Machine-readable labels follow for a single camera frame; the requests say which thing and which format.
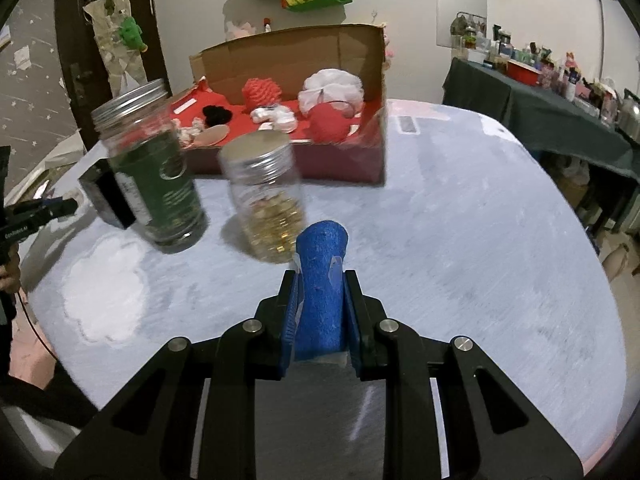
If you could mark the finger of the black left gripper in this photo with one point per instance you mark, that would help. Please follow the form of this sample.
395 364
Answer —
38 212

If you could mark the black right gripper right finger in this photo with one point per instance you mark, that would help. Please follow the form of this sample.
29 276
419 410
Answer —
450 412

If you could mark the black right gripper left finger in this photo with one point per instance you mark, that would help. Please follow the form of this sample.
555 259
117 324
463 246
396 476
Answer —
189 412

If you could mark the cream fluffy scrunchie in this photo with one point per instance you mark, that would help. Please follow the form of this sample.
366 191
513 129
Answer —
187 134

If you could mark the blue sponge roll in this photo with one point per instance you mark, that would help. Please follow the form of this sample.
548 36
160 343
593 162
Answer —
321 249

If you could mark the red plush pouch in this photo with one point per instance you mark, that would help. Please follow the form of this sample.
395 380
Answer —
330 122

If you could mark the white fluffy rabbit hair clip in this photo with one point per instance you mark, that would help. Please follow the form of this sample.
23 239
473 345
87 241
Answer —
274 117

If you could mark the person's left hand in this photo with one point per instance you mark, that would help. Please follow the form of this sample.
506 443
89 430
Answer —
10 275

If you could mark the black rectangular box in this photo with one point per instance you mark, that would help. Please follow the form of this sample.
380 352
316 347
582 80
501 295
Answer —
99 184

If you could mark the green tea glass jar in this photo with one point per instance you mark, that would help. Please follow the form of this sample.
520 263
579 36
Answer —
145 155

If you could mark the grey patterned table cloth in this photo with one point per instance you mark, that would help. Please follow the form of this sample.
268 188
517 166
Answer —
467 236

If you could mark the green plush on door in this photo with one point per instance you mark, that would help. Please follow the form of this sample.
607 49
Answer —
131 35

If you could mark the glass jar of yellow capsules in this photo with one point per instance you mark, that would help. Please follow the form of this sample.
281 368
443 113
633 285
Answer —
265 190

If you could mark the red mesh bath pouf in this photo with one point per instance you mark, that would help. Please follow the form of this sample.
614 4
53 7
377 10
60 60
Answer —
258 92

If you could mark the dark green side table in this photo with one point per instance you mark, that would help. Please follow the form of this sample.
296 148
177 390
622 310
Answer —
540 119

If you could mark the red-lined cardboard box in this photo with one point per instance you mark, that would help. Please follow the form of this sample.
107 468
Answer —
289 57

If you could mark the white mesh bath pouf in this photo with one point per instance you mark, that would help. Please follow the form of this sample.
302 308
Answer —
330 85

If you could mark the red container on side table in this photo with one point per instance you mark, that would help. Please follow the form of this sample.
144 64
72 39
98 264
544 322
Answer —
523 73

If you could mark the steel kettle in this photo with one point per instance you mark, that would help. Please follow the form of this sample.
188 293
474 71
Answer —
628 120

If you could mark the pink plush behind box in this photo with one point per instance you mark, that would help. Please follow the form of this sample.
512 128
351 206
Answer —
389 53

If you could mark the pink plush toy on wall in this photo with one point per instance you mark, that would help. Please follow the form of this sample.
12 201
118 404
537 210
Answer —
237 31

